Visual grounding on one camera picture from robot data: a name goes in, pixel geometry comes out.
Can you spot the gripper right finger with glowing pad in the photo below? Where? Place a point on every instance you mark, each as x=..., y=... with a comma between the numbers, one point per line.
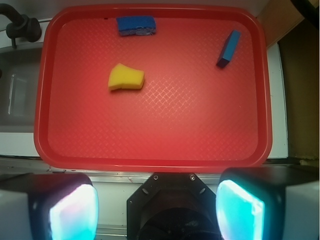
x=269, y=203

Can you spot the grey sink basin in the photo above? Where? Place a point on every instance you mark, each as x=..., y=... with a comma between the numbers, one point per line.
x=19, y=74

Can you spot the red plastic tray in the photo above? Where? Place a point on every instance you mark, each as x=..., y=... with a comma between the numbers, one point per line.
x=189, y=116

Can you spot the yellow sponge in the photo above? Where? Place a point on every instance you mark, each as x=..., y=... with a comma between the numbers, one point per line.
x=124, y=77

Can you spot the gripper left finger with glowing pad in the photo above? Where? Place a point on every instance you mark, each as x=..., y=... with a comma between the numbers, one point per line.
x=56, y=206

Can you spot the blue rectangular block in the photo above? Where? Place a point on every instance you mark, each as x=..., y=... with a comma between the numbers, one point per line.
x=228, y=49

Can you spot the black octagonal mount plate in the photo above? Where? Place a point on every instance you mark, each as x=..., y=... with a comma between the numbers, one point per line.
x=172, y=206

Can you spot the blue sponge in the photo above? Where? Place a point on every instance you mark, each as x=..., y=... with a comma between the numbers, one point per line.
x=141, y=25

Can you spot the black faucet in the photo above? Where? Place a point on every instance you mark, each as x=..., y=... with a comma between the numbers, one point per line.
x=21, y=25

